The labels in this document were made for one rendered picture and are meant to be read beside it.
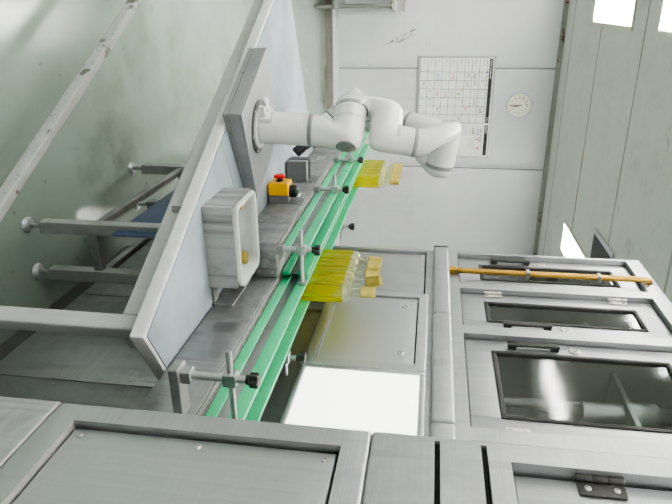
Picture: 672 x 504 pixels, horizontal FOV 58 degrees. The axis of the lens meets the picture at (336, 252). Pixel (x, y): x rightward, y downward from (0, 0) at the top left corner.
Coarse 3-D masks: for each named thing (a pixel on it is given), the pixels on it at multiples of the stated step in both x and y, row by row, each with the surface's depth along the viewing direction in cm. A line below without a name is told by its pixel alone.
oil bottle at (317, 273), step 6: (318, 270) 187; (324, 270) 187; (330, 270) 187; (336, 270) 186; (342, 270) 186; (312, 276) 184; (318, 276) 183; (324, 276) 183; (330, 276) 183; (336, 276) 183; (342, 276) 182; (348, 276) 183; (354, 276) 185; (354, 282) 184
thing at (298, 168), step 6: (288, 162) 232; (294, 162) 231; (300, 162) 231; (306, 162) 231; (288, 168) 233; (294, 168) 232; (300, 168) 232; (306, 168) 232; (288, 174) 234; (294, 174) 233; (300, 174) 233; (306, 174) 233; (294, 180) 234; (300, 180) 234; (306, 180) 233
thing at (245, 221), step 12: (252, 192) 160; (240, 204) 150; (252, 204) 164; (240, 216) 165; (252, 216) 165; (240, 228) 166; (252, 228) 166; (240, 240) 168; (252, 240) 168; (240, 252) 152; (252, 252) 169; (240, 264) 153; (252, 264) 168; (240, 276) 154
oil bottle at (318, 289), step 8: (312, 280) 181; (320, 280) 181; (328, 280) 181; (336, 280) 181; (344, 280) 181; (312, 288) 178; (320, 288) 178; (328, 288) 178; (336, 288) 177; (344, 288) 177; (304, 296) 180; (312, 296) 180; (320, 296) 179; (328, 296) 179; (336, 296) 178; (344, 296) 178
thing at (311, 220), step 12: (336, 168) 259; (348, 168) 259; (324, 180) 242; (336, 180) 242; (324, 192) 228; (312, 204) 213; (324, 204) 213; (312, 216) 202; (324, 216) 201; (300, 228) 191; (312, 228) 190; (288, 240) 181; (312, 240) 181
